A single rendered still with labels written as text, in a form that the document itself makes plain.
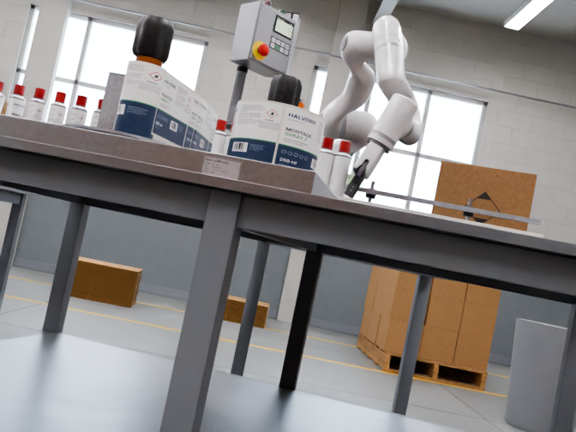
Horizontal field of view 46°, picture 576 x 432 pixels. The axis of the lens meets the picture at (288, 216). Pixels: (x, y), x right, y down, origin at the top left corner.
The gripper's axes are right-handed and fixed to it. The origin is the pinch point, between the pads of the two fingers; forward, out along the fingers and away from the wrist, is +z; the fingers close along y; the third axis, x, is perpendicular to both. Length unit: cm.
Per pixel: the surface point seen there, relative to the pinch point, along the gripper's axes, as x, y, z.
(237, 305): -90, -422, 115
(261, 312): -67, -425, 108
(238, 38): -56, -3, -24
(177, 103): -39, 52, 7
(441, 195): 23.2, -22.7, -14.9
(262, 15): -52, 0, -33
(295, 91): -22.3, 30.4, -12.6
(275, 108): -14, 65, -2
